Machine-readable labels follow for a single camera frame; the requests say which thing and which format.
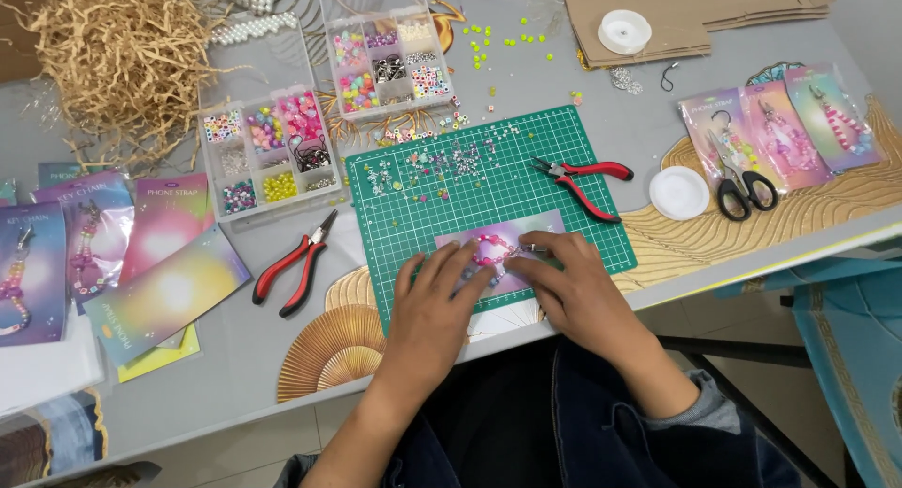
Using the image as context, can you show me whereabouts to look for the scattered neon yellow beads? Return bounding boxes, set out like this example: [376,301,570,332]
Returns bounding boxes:
[461,16,552,72]

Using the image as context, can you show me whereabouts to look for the round white lid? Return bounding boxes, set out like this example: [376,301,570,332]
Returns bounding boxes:
[647,165,712,222]

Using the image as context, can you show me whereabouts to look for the holographic backing card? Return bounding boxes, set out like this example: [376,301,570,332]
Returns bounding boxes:
[433,208,569,300]

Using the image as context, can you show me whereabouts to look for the teal holographic card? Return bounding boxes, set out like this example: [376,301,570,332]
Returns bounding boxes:
[36,162,108,190]

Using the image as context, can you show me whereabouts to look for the stack of brown cardboard sheets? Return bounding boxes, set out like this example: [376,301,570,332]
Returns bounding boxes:
[560,0,837,70]

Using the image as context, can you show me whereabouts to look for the clear bead organizer with clasps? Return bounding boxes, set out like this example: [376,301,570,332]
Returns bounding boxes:
[316,0,457,121]

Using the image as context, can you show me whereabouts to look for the red flat nose pliers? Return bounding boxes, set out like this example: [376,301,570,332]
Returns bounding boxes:
[529,156,635,225]

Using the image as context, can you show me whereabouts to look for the person's dark jeans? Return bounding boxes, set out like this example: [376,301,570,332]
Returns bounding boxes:
[273,332,806,488]

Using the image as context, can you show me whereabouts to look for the black handled scissors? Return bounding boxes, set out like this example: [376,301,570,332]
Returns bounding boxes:
[707,128,780,223]

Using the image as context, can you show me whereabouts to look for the white spool of elastic cord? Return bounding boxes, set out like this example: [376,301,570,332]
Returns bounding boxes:
[597,9,654,56]

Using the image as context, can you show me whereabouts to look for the yellow green card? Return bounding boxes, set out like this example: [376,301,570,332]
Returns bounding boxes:
[116,322,202,385]

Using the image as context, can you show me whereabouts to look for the pink beaded strap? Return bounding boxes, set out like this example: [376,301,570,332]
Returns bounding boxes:
[468,234,549,271]

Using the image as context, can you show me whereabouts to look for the blue gold patterned box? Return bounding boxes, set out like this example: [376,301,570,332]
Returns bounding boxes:
[712,248,902,488]

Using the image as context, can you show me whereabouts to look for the strings of white pearls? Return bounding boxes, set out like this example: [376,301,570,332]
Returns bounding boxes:
[210,0,301,47]

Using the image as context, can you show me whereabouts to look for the packaged blue key chain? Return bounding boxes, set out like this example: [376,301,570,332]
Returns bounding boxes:
[0,202,69,349]

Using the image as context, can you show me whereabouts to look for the person's right hand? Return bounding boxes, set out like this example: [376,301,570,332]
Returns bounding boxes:
[503,231,639,378]

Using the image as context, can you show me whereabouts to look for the scattered small beads on mat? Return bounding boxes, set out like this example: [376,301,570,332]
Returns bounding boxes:
[361,124,524,194]

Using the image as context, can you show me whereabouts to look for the scattered white letter beads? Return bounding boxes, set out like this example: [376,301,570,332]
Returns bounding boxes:
[379,97,472,148]

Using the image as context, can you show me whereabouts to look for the heap of shredded kraft paper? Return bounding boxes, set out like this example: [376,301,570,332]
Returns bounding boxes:
[0,0,244,175]

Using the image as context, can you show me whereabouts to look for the person's left hand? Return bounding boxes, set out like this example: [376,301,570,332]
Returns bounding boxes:
[381,238,498,392]

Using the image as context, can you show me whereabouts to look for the packaged purple key chain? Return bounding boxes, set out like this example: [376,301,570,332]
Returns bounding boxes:
[31,171,136,314]

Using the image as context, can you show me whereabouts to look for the clear bead organizer open lid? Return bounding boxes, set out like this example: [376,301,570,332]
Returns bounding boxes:
[196,12,348,226]

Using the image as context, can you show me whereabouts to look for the stack of clear plastic bags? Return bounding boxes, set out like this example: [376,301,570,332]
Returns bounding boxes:
[0,310,108,420]

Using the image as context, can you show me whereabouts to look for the packaged strap with black loop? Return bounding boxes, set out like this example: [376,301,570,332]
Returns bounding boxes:
[678,88,780,194]

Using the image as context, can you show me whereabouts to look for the yellow purple holographic card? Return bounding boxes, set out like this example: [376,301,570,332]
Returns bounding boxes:
[82,224,253,368]

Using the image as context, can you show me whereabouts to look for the black table frame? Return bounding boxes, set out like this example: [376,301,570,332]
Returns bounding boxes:
[657,291,847,488]

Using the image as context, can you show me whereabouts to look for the red round nose pliers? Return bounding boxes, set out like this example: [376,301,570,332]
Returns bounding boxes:
[251,208,340,319]

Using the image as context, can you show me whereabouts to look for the green cutting mat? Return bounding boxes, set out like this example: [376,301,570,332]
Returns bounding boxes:
[344,105,639,335]

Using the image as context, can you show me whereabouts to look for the silver metal charms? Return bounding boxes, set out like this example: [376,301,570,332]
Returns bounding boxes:
[609,66,644,96]

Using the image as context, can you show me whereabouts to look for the pink holographic card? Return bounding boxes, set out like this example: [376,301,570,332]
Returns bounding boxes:
[118,174,217,286]

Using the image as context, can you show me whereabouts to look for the packaged pink white bead strap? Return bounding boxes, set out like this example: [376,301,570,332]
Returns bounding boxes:
[784,62,886,173]

